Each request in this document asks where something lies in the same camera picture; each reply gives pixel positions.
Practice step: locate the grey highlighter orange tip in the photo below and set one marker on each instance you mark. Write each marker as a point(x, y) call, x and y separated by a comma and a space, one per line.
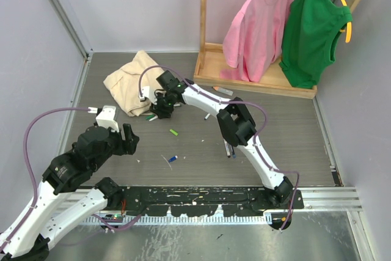
point(223, 90)

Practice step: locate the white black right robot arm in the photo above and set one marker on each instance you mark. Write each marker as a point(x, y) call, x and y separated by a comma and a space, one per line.
point(237, 126)

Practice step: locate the green tank top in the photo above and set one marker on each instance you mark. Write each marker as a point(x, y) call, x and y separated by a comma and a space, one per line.
point(303, 67)

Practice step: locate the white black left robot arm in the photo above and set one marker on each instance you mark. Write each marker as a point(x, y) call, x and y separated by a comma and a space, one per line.
point(37, 230)

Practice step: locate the pink t-shirt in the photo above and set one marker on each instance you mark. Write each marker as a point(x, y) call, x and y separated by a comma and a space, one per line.
point(254, 39)

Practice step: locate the aluminium frame rail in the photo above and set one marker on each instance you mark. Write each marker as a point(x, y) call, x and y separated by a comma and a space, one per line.
point(61, 13)

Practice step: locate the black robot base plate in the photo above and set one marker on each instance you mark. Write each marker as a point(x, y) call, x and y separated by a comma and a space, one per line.
point(195, 201)

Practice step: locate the wooden clothes rack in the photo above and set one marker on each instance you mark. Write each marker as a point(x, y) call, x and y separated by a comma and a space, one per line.
point(211, 61)

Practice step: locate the blue transparent gel pen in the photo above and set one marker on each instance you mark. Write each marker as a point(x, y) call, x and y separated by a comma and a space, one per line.
point(232, 151)

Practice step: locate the lime green pen cap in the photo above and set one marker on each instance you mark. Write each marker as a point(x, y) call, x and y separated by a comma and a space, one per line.
point(173, 132)

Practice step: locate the beige cloth bag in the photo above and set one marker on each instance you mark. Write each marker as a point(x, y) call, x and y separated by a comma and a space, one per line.
point(123, 84)

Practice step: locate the small blue pen cap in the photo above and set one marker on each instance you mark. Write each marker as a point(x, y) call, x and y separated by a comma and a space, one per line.
point(172, 159)

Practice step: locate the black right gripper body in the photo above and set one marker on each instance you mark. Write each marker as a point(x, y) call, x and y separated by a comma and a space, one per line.
point(164, 106)

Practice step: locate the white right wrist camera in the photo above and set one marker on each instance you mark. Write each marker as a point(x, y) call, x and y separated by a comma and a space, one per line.
point(147, 93)

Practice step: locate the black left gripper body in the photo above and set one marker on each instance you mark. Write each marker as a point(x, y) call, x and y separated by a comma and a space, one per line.
point(118, 145)

